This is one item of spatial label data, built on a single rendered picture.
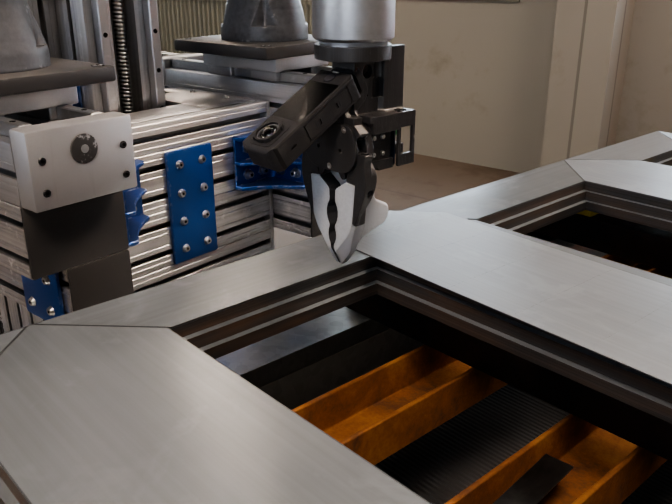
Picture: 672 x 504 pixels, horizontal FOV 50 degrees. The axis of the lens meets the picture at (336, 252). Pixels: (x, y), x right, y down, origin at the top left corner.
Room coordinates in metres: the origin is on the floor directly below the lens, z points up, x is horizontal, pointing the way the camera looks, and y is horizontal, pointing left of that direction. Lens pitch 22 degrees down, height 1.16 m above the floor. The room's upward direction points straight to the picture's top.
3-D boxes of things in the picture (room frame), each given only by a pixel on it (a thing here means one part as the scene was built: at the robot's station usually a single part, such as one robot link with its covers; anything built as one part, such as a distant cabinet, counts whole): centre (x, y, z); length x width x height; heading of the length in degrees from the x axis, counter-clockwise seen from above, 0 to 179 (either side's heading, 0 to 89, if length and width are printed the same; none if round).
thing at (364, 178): (0.66, -0.02, 0.97); 0.05 x 0.02 x 0.09; 42
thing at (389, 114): (0.70, -0.02, 1.03); 0.09 x 0.08 x 0.12; 132
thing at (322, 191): (0.71, -0.01, 0.92); 0.06 x 0.03 x 0.09; 132
